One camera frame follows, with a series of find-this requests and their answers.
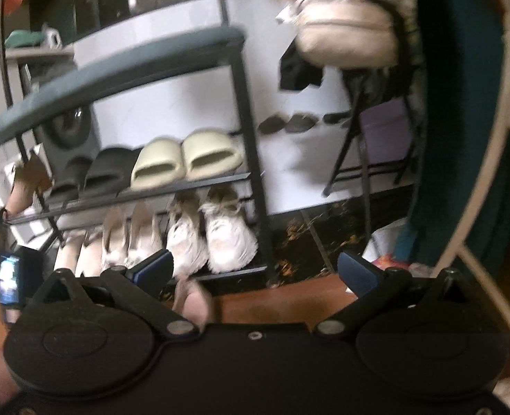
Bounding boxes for white jug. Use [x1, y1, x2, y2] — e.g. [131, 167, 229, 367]
[41, 26, 64, 49]

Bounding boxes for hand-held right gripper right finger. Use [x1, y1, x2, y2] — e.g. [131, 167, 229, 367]
[313, 251, 476, 338]

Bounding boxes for teal curtain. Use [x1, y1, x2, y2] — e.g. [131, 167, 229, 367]
[404, 0, 508, 269]

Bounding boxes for beige bag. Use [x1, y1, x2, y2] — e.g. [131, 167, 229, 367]
[296, 0, 400, 67]
[276, 0, 424, 111]

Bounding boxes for white plastic bag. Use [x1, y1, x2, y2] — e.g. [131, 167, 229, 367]
[363, 220, 407, 264]

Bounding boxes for cream foam slide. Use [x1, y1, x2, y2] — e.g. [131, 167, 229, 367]
[181, 129, 245, 181]
[131, 137, 187, 192]

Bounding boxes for black metal shoe rack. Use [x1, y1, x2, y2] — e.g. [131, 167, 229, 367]
[0, 26, 282, 288]

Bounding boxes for cream clog slippers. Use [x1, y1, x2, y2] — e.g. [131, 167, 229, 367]
[54, 233, 85, 275]

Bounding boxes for black folding chair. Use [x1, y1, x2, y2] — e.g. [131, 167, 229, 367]
[322, 65, 424, 200]

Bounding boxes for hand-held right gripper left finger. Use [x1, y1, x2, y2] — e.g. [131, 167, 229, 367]
[32, 249, 199, 339]

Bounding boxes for beige leather shoe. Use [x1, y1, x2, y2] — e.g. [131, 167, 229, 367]
[173, 279, 215, 325]
[2, 156, 53, 225]

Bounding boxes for red packet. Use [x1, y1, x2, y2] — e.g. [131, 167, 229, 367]
[374, 255, 411, 269]

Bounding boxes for black cable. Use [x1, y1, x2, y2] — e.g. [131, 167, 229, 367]
[0, 0, 28, 111]

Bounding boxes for lavender storage box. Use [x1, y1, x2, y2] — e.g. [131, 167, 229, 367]
[361, 97, 413, 169]

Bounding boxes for white lace-up sneaker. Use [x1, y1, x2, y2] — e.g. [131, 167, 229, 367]
[166, 190, 210, 277]
[201, 186, 259, 274]

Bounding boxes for white round metal frame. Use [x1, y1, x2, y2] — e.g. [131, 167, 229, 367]
[428, 0, 510, 338]

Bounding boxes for marbled white clog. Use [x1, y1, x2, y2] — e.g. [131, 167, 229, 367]
[101, 205, 130, 271]
[127, 201, 163, 269]

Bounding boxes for black cloth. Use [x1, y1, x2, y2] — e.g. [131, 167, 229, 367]
[278, 45, 325, 92]

